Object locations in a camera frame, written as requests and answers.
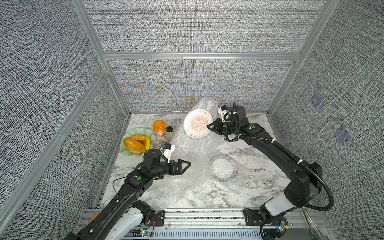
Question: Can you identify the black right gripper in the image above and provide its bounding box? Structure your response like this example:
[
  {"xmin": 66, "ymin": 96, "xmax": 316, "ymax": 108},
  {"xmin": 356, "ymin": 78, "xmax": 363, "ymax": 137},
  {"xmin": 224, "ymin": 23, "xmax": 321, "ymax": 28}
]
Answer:
[{"xmin": 206, "ymin": 119, "xmax": 240, "ymax": 137}]

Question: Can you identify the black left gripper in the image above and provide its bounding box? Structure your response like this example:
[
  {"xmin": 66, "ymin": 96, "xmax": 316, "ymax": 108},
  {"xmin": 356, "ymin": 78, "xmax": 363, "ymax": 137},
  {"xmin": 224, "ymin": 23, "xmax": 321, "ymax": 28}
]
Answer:
[{"xmin": 150, "ymin": 158, "xmax": 191, "ymax": 179}]

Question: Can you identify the teal rimmed plate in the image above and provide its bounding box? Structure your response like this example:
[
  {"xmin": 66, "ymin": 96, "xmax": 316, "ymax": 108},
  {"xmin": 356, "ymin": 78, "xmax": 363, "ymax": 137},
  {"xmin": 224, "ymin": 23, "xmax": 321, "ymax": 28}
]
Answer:
[{"xmin": 210, "ymin": 155, "xmax": 239, "ymax": 183}]

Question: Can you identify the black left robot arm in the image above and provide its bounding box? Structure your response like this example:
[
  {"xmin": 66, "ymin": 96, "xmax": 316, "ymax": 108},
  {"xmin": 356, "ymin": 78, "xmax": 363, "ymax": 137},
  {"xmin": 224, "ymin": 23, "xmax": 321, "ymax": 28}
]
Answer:
[{"xmin": 65, "ymin": 149, "xmax": 191, "ymax": 240}]

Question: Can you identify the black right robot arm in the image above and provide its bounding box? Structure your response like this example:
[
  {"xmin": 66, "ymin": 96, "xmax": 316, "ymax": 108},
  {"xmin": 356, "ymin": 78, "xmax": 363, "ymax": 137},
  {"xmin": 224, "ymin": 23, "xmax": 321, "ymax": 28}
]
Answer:
[{"xmin": 207, "ymin": 104, "xmax": 335, "ymax": 220}]

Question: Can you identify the black capped spice jar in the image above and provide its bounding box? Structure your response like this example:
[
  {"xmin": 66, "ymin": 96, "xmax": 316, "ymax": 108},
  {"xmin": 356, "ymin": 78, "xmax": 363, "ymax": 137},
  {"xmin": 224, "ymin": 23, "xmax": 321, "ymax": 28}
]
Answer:
[{"xmin": 166, "ymin": 126, "xmax": 174, "ymax": 142}]

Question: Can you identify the yellow toy banana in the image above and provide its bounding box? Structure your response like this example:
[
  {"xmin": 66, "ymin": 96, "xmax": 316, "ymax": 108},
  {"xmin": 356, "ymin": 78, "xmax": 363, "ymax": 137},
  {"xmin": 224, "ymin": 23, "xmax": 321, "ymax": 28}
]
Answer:
[{"xmin": 145, "ymin": 137, "xmax": 151, "ymax": 151}]

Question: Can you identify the orange lidded cup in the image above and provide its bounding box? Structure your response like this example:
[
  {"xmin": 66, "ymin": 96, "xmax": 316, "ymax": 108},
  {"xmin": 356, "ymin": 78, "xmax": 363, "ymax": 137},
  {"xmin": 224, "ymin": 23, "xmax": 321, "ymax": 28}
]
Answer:
[{"xmin": 153, "ymin": 120, "xmax": 168, "ymax": 138}]

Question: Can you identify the light green scalloped plate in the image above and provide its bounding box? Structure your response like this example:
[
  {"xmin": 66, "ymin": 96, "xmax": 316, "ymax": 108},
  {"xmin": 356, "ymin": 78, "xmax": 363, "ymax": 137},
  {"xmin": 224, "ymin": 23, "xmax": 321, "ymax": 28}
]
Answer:
[{"xmin": 120, "ymin": 128, "xmax": 157, "ymax": 156}]

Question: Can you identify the large orange bread loaf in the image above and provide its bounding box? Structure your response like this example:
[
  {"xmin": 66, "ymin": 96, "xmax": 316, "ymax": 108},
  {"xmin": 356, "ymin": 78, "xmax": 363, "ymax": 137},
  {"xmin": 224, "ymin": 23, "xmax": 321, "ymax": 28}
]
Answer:
[{"xmin": 124, "ymin": 138, "xmax": 146, "ymax": 154}]

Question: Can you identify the small orange bread roll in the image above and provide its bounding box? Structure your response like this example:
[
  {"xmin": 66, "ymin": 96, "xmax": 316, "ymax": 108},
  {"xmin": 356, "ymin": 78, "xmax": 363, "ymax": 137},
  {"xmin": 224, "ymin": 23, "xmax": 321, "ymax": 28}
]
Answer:
[{"xmin": 131, "ymin": 134, "xmax": 147, "ymax": 145}]

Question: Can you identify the green circuit board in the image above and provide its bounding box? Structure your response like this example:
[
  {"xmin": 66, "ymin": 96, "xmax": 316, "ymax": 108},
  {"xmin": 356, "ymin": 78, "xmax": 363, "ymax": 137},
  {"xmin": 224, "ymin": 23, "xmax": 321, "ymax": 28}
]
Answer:
[{"xmin": 132, "ymin": 229, "xmax": 153, "ymax": 238}]

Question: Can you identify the wooden block tool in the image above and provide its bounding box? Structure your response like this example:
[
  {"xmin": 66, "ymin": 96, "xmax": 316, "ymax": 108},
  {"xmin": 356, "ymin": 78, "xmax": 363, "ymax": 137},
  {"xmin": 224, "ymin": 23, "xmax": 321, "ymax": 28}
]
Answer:
[{"xmin": 88, "ymin": 211, "xmax": 101, "ymax": 224}]

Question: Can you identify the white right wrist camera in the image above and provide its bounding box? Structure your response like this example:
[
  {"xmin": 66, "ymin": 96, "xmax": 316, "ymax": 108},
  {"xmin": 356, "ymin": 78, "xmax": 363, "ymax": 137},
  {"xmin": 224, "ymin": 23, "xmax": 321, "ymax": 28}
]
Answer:
[{"xmin": 218, "ymin": 105, "xmax": 232, "ymax": 122}]

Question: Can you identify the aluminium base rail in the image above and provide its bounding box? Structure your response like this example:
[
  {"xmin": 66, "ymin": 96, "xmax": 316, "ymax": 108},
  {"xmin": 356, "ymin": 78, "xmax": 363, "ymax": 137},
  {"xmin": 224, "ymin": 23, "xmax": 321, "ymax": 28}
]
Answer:
[{"xmin": 76, "ymin": 207, "xmax": 334, "ymax": 240}]

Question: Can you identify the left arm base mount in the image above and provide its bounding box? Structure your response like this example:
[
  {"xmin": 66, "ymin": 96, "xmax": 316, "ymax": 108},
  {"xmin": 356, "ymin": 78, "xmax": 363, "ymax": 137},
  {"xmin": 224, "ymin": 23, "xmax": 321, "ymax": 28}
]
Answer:
[{"xmin": 132, "ymin": 200, "xmax": 166, "ymax": 227}]

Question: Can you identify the aluminium cage frame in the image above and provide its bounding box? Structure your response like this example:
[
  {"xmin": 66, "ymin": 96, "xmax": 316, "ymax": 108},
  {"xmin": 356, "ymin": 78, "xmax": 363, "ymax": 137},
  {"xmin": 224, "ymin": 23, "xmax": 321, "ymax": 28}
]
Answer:
[{"xmin": 1, "ymin": 1, "xmax": 339, "ymax": 236}]

